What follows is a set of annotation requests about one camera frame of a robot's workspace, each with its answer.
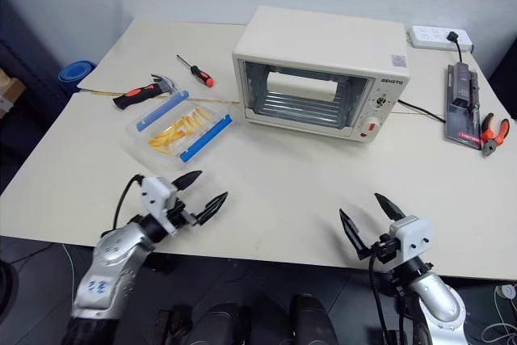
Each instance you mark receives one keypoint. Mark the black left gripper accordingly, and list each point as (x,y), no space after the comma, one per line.
(182,214)

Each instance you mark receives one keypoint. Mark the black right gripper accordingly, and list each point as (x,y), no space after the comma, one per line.
(385,249)

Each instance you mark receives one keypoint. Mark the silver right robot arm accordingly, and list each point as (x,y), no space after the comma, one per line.
(436,296)

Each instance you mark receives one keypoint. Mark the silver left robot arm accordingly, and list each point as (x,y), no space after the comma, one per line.
(109,258)

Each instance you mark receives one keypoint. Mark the clear plastic container with fries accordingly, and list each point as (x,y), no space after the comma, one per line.
(141,140)

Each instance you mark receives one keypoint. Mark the glass oven door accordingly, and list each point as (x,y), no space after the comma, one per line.
(301,86)

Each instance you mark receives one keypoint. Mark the white toaster oven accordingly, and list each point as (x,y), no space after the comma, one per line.
(323,38)

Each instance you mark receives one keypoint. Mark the blue container clip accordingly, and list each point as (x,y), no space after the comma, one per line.
(206,138)
(161,110)

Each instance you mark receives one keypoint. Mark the yellow french fry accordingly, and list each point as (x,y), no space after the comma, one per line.
(181,124)
(167,137)
(161,147)
(193,122)
(203,113)

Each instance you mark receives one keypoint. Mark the dark rounded shape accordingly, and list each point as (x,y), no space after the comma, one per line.
(220,325)
(313,321)

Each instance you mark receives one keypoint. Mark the red black screwdriver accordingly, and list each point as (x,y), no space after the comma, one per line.
(204,77)

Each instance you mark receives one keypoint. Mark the red black claw hammer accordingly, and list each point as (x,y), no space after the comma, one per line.
(135,96)

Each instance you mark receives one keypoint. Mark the black packaged tool set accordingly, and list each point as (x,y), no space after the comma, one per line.
(462,119)

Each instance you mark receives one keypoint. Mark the orange black pliers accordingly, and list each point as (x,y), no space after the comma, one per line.
(490,141)

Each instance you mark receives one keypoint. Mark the blue rolled mat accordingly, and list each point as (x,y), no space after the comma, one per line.
(74,72)

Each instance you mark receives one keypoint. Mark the white power strip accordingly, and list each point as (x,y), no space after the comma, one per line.
(428,36)

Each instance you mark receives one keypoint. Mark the brown cardboard box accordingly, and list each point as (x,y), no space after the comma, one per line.
(10,90)

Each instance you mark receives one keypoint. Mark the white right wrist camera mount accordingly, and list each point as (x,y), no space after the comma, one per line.
(412,236)

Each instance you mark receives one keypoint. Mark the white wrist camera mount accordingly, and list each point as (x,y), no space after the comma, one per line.
(412,236)
(155,193)

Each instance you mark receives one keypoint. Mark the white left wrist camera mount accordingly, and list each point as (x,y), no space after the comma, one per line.
(155,193)

